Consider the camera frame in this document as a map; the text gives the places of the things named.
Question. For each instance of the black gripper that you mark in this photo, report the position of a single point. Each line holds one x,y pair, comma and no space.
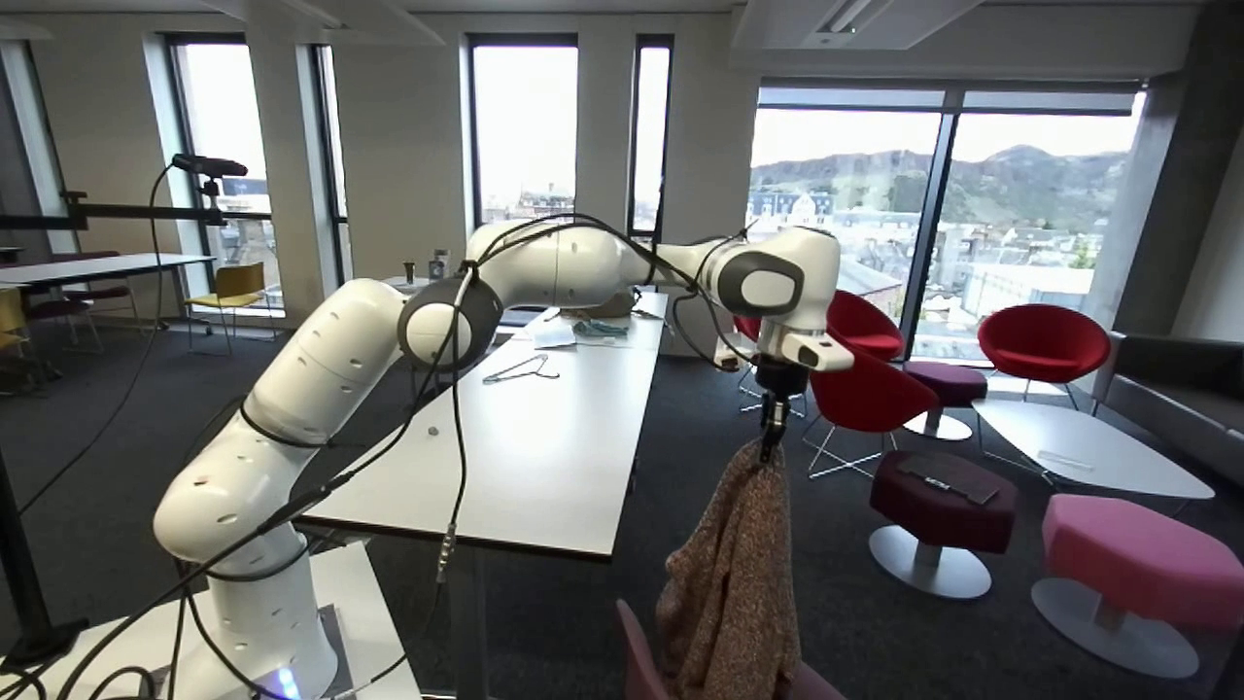
780,380

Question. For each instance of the brown knitted cloth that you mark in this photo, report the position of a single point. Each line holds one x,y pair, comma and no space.
731,584

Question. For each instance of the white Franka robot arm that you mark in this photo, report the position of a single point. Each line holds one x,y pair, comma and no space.
325,376

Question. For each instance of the red swivel lounge chair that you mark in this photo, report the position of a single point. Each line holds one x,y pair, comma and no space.
1044,338
748,326
878,393
869,325

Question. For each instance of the yellow chair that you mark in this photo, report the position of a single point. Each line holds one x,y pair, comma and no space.
238,281

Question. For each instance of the purple round stool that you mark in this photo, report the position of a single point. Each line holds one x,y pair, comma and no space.
952,380

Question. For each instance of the dark maroon stool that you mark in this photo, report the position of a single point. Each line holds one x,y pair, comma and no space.
942,498

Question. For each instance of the white flat object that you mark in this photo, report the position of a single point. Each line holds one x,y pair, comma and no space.
557,338

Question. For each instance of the white coffee table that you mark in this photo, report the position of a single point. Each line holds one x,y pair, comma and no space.
1090,447

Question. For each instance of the pink hexagonal stool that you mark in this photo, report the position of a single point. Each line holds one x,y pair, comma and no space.
1139,558

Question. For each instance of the grey sofa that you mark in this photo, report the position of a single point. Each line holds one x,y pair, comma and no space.
1178,390

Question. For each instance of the white background desk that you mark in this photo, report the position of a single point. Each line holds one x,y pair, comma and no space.
89,269

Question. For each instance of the black camera boom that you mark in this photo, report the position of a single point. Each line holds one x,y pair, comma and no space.
206,163

